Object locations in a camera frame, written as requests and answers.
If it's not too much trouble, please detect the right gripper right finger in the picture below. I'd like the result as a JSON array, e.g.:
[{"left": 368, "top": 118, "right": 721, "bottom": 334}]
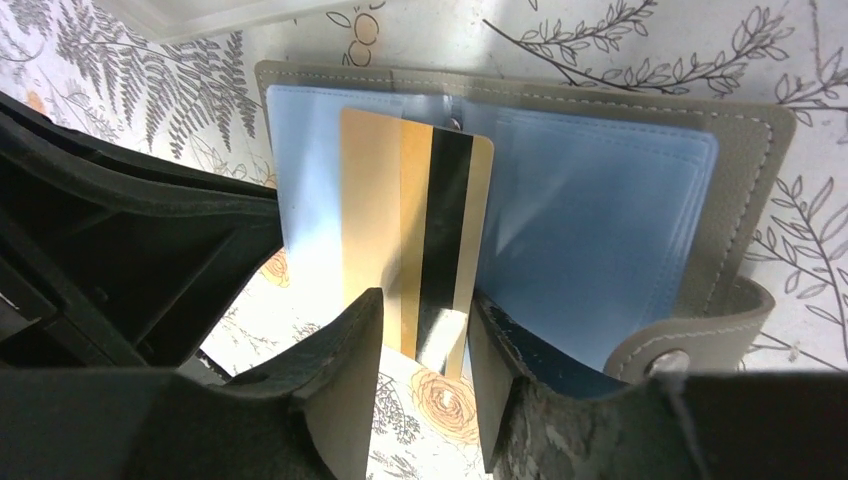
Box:
[{"left": 468, "top": 293, "right": 847, "bottom": 479}]

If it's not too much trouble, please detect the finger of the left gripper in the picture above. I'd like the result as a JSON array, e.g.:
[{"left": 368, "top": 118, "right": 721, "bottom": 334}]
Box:
[{"left": 1, "top": 95, "right": 283, "bottom": 368}]

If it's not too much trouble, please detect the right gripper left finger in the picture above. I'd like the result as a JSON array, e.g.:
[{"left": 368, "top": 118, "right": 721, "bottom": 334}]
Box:
[{"left": 1, "top": 288, "right": 383, "bottom": 479}]

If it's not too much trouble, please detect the gold credit card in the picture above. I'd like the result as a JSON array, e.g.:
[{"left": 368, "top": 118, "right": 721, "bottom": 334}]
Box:
[{"left": 339, "top": 107, "right": 494, "bottom": 379}]

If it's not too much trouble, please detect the grey leather card holder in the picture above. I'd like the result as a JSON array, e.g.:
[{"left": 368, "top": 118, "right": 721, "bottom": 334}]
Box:
[{"left": 256, "top": 60, "right": 796, "bottom": 383}]

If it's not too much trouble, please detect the white plastic card tray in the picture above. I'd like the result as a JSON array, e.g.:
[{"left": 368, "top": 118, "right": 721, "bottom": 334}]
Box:
[{"left": 95, "top": 0, "right": 351, "bottom": 43}]

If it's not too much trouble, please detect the floral table mat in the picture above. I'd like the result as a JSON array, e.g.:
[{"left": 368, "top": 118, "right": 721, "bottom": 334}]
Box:
[{"left": 1, "top": 1, "right": 847, "bottom": 479}]

